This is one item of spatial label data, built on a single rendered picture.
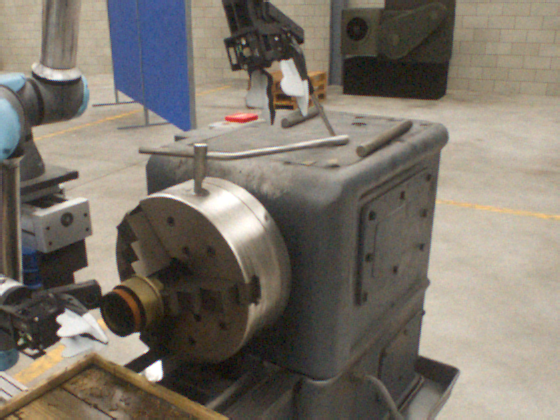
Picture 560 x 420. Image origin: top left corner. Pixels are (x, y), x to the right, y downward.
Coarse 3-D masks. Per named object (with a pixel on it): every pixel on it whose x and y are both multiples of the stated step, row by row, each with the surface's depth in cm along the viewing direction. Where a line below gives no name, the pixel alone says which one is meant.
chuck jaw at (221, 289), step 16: (176, 288) 95; (192, 288) 94; (208, 288) 93; (224, 288) 92; (240, 288) 94; (256, 288) 96; (176, 304) 94; (192, 304) 93; (208, 304) 94; (224, 304) 92
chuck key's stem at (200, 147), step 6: (198, 144) 95; (204, 144) 95; (198, 150) 95; (204, 150) 95; (198, 156) 95; (204, 156) 96; (198, 162) 96; (204, 162) 96; (192, 168) 97; (198, 168) 96; (204, 168) 97; (192, 174) 97; (198, 174) 97; (204, 174) 97; (198, 180) 97; (198, 186) 98; (198, 192) 99
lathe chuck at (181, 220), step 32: (160, 192) 101; (224, 192) 100; (160, 224) 101; (192, 224) 96; (224, 224) 94; (256, 224) 98; (192, 256) 98; (224, 256) 94; (256, 256) 95; (192, 320) 104; (224, 320) 98; (256, 320) 97; (192, 352) 106; (224, 352) 101
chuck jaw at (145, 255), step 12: (132, 216) 101; (144, 216) 102; (120, 228) 102; (132, 228) 100; (144, 228) 101; (132, 240) 101; (144, 240) 100; (156, 240) 102; (132, 252) 98; (144, 252) 99; (156, 252) 101; (132, 264) 97; (144, 264) 98; (156, 264) 100; (168, 264) 101; (144, 276) 97
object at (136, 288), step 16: (128, 288) 93; (144, 288) 93; (160, 288) 96; (112, 304) 95; (128, 304) 91; (144, 304) 92; (160, 304) 94; (112, 320) 95; (128, 320) 91; (144, 320) 93; (160, 320) 95
